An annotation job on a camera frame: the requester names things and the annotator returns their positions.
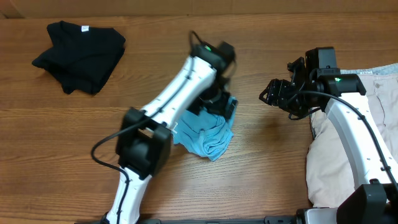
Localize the light blue printed t-shirt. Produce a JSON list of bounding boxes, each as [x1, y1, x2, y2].
[[172, 110, 236, 161]]

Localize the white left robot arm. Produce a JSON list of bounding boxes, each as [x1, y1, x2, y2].
[[100, 42, 237, 224]]

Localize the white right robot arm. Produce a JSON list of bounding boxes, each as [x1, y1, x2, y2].
[[259, 47, 397, 224]]

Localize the beige shorts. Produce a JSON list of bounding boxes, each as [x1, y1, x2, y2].
[[306, 63, 397, 208]]

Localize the black folded t-shirt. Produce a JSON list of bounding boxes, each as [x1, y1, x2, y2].
[[32, 21, 126, 95]]

